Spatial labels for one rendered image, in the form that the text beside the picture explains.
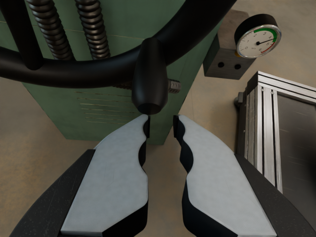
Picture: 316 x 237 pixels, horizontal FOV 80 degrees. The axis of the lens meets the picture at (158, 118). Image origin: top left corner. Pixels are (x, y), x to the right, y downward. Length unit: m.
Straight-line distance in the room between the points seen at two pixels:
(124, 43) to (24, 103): 0.78
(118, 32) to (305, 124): 0.85
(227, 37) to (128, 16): 0.18
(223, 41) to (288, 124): 0.64
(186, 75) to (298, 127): 0.63
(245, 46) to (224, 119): 0.75
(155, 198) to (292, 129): 0.63
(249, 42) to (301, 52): 1.44
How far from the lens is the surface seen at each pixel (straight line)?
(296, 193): 0.86
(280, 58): 1.61
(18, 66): 0.22
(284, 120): 0.96
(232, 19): 0.45
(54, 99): 0.63
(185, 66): 0.45
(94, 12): 0.23
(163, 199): 0.86
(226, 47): 0.38
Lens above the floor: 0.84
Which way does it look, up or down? 61 degrees down
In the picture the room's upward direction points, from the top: 17 degrees clockwise
